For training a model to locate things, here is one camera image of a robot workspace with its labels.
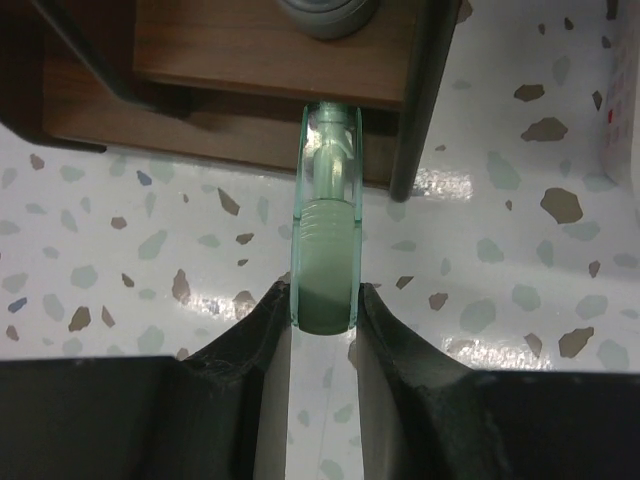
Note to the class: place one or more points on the brown wooden desk organizer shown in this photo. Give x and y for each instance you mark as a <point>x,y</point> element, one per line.
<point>223,80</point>

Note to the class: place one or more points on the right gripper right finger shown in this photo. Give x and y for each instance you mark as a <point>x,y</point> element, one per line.
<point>424,415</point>

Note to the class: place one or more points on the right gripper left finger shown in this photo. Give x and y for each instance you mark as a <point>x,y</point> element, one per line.
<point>220,413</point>

